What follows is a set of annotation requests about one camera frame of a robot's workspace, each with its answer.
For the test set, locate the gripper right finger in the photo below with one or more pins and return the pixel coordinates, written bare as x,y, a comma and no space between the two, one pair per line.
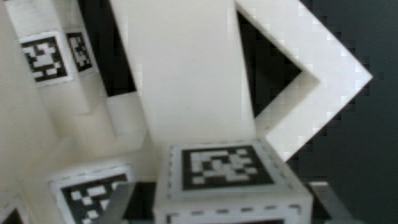
339,215

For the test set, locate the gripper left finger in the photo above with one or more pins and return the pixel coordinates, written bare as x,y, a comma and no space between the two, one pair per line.
117,204

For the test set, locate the white tagged cube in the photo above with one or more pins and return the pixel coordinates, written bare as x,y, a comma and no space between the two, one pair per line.
225,185
81,191

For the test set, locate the white chair back frame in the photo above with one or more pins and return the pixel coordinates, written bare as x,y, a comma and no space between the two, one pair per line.
58,128

